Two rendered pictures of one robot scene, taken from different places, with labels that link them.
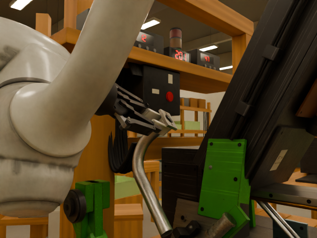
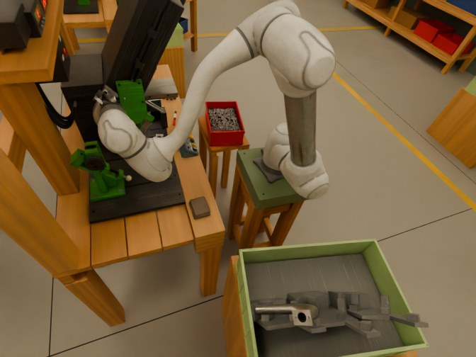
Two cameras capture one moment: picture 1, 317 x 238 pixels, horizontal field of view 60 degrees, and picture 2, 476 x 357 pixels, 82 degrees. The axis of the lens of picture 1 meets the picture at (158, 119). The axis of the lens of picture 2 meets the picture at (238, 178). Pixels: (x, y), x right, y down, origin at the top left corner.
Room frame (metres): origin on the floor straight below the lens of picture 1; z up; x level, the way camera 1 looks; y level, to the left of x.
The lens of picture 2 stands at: (-0.13, 0.66, 1.98)
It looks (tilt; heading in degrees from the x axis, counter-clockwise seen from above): 49 degrees down; 289
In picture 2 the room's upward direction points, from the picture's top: 9 degrees clockwise
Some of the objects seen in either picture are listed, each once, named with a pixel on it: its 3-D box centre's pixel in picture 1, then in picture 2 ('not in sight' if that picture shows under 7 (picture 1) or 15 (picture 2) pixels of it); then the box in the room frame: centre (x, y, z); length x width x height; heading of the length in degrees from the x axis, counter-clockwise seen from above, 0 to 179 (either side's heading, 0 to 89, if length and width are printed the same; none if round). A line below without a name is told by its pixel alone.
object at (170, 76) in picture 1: (150, 93); (46, 53); (0.92, 0.03, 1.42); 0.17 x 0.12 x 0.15; 135
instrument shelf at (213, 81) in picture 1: (162, 72); (21, 14); (1.04, -0.02, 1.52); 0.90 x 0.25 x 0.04; 135
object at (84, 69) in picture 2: (206, 192); (93, 99); (1.03, -0.18, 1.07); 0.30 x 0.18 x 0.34; 135
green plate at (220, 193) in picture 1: (228, 176); (132, 98); (0.76, -0.19, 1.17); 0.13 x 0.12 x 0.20; 135
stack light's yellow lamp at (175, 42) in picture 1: (175, 45); not in sight; (1.15, -0.07, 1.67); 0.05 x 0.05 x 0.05
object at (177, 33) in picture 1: (175, 34); not in sight; (1.15, -0.07, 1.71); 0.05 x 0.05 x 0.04
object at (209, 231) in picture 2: not in sight; (178, 136); (0.65, -0.40, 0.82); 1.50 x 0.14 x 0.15; 135
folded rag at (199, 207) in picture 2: not in sight; (199, 207); (0.24, 0.05, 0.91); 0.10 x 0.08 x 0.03; 136
